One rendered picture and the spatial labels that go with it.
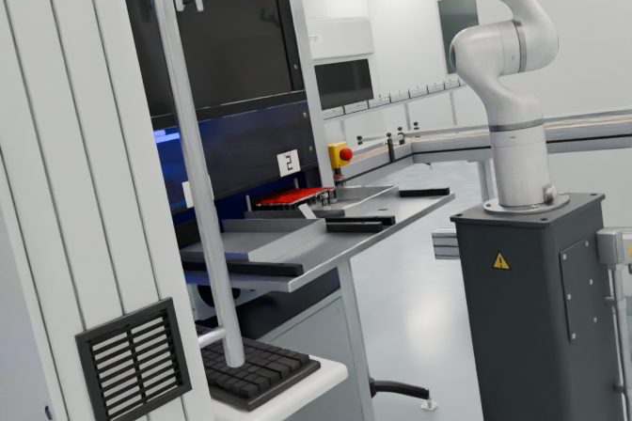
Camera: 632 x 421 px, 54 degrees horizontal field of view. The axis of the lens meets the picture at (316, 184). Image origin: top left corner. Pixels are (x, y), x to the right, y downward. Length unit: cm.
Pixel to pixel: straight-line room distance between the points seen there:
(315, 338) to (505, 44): 97
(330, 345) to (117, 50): 136
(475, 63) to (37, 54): 97
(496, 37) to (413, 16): 917
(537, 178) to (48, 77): 108
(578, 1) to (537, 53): 147
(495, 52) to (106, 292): 100
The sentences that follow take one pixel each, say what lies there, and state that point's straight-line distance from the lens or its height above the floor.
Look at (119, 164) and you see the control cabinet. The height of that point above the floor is 117.
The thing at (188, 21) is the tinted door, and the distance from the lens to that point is 158.
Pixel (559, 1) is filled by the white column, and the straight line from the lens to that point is 294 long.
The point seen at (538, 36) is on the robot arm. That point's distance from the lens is 146.
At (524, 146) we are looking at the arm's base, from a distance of 146.
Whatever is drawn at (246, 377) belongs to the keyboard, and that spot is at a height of 83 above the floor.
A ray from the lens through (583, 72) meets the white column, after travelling 292.
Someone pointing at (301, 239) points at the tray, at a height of 89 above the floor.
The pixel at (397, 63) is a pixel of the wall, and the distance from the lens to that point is 1077.
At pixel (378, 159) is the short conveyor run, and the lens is 233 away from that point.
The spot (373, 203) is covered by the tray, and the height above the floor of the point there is 90.
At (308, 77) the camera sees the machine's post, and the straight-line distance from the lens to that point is 186.
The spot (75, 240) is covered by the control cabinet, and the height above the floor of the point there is 110.
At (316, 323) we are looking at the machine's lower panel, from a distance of 186.
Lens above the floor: 121
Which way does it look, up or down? 9 degrees down
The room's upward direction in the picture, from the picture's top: 10 degrees counter-clockwise
